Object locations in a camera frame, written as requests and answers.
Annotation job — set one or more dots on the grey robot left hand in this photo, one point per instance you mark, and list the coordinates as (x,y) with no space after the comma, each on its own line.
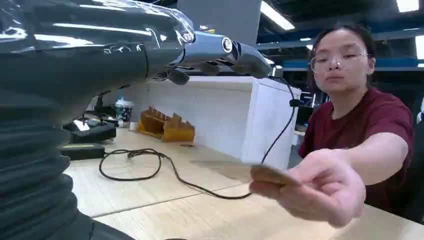
(99,49)

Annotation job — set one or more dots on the person's left hand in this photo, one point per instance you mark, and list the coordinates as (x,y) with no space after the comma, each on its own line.
(324,188)

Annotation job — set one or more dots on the thin tan card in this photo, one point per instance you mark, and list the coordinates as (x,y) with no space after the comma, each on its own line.
(238,170)

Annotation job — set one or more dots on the patterned drink cup with lid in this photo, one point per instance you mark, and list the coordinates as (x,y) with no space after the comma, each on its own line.
(123,112)

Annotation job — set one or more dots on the black device with screen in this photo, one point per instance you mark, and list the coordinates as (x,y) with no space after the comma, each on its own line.
(92,130)

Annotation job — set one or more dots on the small white roll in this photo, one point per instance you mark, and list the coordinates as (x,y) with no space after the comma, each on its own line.
(133,126)

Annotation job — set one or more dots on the person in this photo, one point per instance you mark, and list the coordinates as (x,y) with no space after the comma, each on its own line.
(371,116)

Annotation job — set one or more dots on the wooden card box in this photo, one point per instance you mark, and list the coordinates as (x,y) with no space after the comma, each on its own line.
(165,127)

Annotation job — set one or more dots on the flat black box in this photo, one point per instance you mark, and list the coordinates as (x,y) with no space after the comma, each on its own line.
(82,150)

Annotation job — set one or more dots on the white partition panel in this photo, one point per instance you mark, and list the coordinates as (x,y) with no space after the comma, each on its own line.
(225,116)

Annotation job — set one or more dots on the small webcam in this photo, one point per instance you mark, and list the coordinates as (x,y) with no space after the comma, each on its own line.
(277,71)

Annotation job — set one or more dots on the eyeglasses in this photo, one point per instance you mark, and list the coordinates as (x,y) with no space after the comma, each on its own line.
(331,62)

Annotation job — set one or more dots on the ribbed grey left arm sleeve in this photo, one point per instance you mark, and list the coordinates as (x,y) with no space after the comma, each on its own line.
(33,172)

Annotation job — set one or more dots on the long ceiling light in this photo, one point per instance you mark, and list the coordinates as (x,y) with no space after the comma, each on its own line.
(276,16)

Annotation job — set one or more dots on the square ceiling light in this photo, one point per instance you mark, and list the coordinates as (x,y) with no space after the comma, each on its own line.
(407,5)

